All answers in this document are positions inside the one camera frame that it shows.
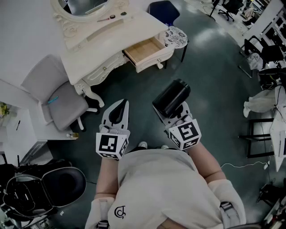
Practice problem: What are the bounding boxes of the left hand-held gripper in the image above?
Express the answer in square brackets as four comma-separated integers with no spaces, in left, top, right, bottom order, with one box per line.
[96,99,131,161]

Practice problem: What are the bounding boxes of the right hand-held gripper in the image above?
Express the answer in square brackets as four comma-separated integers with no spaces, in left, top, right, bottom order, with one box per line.
[152,102,202,151]

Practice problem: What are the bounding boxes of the black hair dryer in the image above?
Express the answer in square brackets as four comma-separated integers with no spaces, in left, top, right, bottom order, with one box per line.
[152,78,192,119]

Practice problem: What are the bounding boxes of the large white wooden drawer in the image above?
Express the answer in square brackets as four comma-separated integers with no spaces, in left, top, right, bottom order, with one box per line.
[122,37,172,74]

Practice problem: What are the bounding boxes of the person's right forearm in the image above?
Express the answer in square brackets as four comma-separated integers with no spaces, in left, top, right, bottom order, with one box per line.
[187,140,227,182]

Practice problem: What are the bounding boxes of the person's left forearm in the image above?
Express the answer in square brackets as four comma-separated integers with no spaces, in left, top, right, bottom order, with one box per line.
[93,156,121,200]

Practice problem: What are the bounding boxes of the cream vanity dressing table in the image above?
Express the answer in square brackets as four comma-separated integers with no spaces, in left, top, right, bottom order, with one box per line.
[50,0,175,108]

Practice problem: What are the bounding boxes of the grey upholstered chair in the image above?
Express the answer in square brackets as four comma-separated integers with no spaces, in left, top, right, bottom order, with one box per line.
[21,55,100,132]

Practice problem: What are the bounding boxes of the person's white shirt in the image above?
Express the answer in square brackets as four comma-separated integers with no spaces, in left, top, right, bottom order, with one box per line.
[84,148,246,229]

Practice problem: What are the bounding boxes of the floral patterned stool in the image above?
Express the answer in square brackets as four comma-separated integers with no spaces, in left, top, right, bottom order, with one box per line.
[159,26,189,69]

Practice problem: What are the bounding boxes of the black open backpack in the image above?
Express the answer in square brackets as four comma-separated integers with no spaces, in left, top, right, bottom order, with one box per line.
[0,158,87,222]

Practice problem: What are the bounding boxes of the white plastic bag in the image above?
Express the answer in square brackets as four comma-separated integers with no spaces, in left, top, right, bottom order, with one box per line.
[243,86,286,118]

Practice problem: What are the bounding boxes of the white crumpled cloth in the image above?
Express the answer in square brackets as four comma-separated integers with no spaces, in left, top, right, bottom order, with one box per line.
[248,52,265,71]

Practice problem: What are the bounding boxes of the white desk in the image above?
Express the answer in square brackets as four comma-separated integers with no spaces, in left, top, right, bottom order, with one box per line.
[0,79,79,165]

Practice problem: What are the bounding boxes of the dark blue chair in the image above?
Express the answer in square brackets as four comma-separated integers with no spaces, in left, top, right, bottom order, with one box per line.
[147,0,181,26]

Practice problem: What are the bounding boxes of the white side table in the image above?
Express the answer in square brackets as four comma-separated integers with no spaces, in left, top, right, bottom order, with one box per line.
[269,107,286,172]

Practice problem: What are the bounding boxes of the black tripod stand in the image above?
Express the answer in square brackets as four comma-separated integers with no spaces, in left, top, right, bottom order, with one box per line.
[209,0,221,17]

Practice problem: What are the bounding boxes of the yellow flowers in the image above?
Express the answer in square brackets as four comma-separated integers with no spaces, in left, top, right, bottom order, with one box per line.
[0,102,11,117]

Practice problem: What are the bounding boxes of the black office chair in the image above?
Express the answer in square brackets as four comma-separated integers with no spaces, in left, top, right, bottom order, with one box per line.
[218,0,244,22]

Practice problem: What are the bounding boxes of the white workstation desks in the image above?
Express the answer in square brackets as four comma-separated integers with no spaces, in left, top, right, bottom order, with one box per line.
[242,0,286,54]

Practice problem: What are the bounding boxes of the black metal frame stand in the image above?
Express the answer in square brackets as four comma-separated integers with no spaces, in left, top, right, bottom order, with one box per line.
[238,118,278,159]

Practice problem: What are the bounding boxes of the white floor cable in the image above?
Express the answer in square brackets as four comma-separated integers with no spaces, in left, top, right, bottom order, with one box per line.
[220,161,270,171]

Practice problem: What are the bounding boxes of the oval mirror white frame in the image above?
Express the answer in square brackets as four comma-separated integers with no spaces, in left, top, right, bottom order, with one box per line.
[50,0,130,23]

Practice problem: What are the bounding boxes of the black frame chair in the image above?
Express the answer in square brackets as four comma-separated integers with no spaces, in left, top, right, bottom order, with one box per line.
[238,35,286,79]

